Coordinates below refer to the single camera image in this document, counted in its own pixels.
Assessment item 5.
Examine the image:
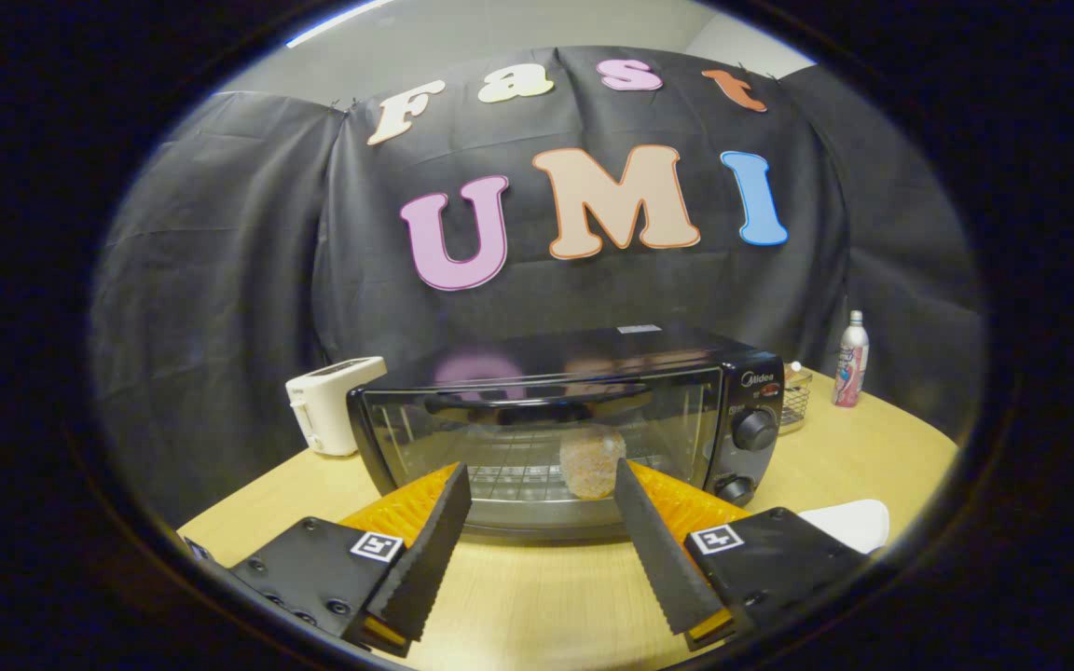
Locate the white plate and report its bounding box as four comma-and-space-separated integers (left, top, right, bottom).
795, 499, 891, 556

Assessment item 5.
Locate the white pink spray bottle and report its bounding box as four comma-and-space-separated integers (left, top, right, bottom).
832, 309, 871, 409

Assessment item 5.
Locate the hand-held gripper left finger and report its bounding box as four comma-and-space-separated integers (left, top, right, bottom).
206, 462, 474, 659

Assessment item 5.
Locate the white bread toaster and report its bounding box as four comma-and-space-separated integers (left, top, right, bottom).
284, 356, 389, 459

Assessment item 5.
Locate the black toaster oven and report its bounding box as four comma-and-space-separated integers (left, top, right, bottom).
346, 325, 787, 544

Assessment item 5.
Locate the metal wire mesh holder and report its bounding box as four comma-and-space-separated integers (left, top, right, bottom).
777, 361, 816, 437

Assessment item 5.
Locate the breaded pastry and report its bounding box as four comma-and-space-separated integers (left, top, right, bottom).
558, 426, 628, 500

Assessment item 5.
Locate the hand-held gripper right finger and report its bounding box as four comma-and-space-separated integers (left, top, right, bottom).
613, 458, 874, 652

